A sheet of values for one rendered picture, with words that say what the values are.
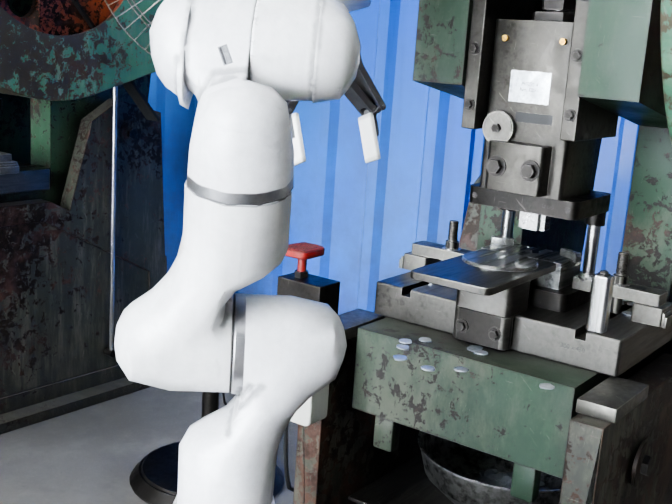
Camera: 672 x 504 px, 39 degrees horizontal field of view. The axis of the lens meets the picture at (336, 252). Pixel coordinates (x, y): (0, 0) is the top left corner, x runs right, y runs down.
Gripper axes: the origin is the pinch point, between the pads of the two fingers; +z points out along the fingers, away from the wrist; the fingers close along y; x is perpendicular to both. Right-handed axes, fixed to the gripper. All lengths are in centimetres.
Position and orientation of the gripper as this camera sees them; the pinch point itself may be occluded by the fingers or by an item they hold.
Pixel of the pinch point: (335, 154)
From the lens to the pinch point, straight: 139.3
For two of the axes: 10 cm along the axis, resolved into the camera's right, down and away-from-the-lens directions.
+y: -7.9, 0.9, -6.0
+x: 5.9, -1.5, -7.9
